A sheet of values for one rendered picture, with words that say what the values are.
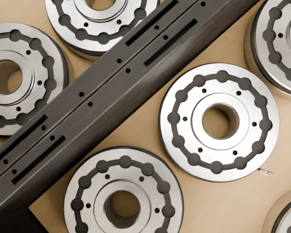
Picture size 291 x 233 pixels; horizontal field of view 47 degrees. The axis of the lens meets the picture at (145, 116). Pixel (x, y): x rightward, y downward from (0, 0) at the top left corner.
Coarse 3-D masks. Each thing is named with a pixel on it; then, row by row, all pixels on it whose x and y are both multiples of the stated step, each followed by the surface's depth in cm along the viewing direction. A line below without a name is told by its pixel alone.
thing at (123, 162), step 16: (96, 160) 28; (112, 160) 28; (128, 160) 28; (144, 160) 28; (80, 176) 28; (96, 176) 28; (112, 176) 28; (128, 176) 28; (144, 176) 28; (160, 176) 28; (80, 192) 28; (96, 192) 28; (160, 192) 28; (176, 192) 28; (64, 208) 28; (80, 208) 28; (160, 208) 28; (176, 208) 28; (80, 224) 28; (96, 224) 28; (160, 224) 28; (176, 224) 28
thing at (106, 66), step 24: (168, 0) 22; (192, 0) 22; (144, 24) 22; (168, 24) 22; (120, 48) 22; (144, 48) 22; (96, 72) 22; (72, 96) 22; (48, 120) 22; (24, 144) 22; (0, 168) 22
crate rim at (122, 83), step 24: (216, 0) 22; (192, 24) 23; (168, 48) 23; (120, 72) 22; (144, 72) 22; (96, 96) 22; (120, 96) 22; (72, 120) 22; (96, 120) 22; (48, 144) 22; (24, 168) 22; (0, 192) 22
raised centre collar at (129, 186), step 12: (120, 180) 28; (132, 180) 28; (108, 192) 28; (132, 192) 27; (144, 192) 27; (96, 204) 27; (144, 204) 27; (96, 216) 27; (144, 216) 27; (108, 228) 27; (120, 228) 27; (132, 228) 27
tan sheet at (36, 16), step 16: (0, 0) 33; (16, 0) 33; (32, 0) 33; (96, 0) 32; (112, 0) 32; (160, 0) 32; (0, 16) 33; (16, 16) 33; (32, 16) 33; (48, 32) 32; (64, 48) 32; (80, 64) 32; (16, 80) 32; (0, 144) 32
